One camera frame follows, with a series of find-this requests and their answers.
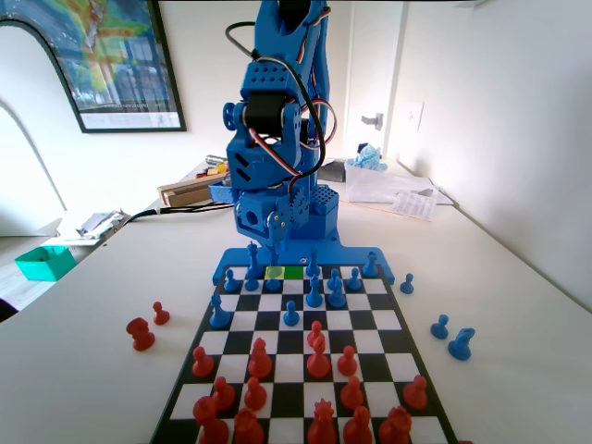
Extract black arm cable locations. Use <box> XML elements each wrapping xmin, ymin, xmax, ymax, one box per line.
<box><xmin>225</xmin><ymin>20</ymin><xmax>326</xmax><ymax>178</ymax></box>

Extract white paper sheet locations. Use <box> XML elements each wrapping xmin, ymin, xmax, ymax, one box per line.
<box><xmin>396</xmin><ymin>173</ymin><xmax>457</xmax><ymax>207</ymax></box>

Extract red chess bishop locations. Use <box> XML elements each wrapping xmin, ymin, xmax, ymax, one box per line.
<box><xmin>247</xmin><ymin>337</ymin><xmax>274</xmax><ymax>380</ymax></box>
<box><xmin>342</xmin><ymin>405</ymin><xmax>374</xmax><ymax>444</ymax></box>

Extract blue chess king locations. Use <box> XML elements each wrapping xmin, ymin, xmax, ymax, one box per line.
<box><xmin>244</xmin><ymin>240</ymin><xmax>263</xmax><ymax>281</ymax></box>

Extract black table cable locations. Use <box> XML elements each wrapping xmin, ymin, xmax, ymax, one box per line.
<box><xmin>120</xmin><ymin>198</ymin><xmax>235</xmax><ymax>228</ymax></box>
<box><xmin>159</xmin><ymin>203</ymin><xmax>235</xmax><ymax>216</ymax></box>

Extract blue fuzzy toy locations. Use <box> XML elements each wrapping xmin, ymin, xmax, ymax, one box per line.
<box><xmin>346</xmin><ymin>142</ymin><xmax>389</xmax><ymax>172</ymax></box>

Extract red chess queen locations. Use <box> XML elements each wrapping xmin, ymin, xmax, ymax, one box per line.
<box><xmin>306</xmin><ymin>400</ymin><xmax>338</xmax><ymax>444</ymax></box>

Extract printed paper sheet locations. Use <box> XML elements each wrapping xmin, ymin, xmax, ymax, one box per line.
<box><xmin>390</xmin><ymin>188</ymin><xmax>438</xmax><ymax>223</ymax></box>

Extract blue chess knight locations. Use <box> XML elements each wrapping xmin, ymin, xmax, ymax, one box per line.
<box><xmin>327</xmin><ymin>277</ymin><xmax>346</xmax><ymax>310</ymax></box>
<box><xmin>447</xmin><ymin>327</ymin><xmax>476</xmax><ymax>362</ymax></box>

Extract red white servo wire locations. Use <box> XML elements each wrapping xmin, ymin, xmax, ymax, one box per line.
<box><xmin>247</xmin><ymin>45</ymin><xmax>338</xmax><ymax>191</ymax></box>

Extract blue chess bishop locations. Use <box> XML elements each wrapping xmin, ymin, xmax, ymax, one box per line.
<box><xmin>209</xmin><ymin>292</ymin><xmax>231</xmax><ymax>329</ymax></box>
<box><xmin>305</xmin><ymin>274</ymin><xmax>324</xmax><ymax>310</ymax></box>

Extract crumpled grey white packaging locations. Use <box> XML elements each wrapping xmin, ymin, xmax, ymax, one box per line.
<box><xmin>76</xmin><ymin>208</ymin><xmax>133</xmax><ymax>240</ymax></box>

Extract black framed map poster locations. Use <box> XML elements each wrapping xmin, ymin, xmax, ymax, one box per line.
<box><xmin>0</xmin><ymin>0</ymin><xmax>188</xmax><ymax>134</ymax></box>

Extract blue chess queen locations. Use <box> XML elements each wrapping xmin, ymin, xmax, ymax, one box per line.
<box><xmin>305</xmin><ymin>245</ymin><xmax>323</xmax><ymax>278</ymax></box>

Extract black and white chessboard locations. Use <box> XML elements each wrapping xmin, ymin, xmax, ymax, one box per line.
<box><xmin>148</xmin><ymin>263</ymin><xmax>459</xmax><ymax>444</ymax></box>

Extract teal plastic box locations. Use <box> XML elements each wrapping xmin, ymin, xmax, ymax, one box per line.
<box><xmin>13</xmin><ymin>244</ymin><xmax>77</xmax><ymax>282</ymax></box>

